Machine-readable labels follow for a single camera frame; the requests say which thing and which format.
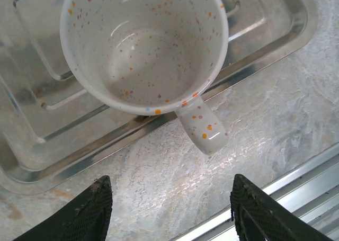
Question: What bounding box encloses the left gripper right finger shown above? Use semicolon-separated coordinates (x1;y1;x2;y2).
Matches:
229;173;333;241

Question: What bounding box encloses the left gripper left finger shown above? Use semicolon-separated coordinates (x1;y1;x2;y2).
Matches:
13;175;113;241

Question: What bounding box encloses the white speckled ceramic mug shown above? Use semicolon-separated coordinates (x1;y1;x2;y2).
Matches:
59;0;229;156

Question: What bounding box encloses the metal tray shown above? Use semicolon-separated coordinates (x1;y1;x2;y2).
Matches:
0;0;318;197

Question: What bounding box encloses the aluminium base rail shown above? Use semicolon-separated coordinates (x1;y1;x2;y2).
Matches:
174;145;339;241

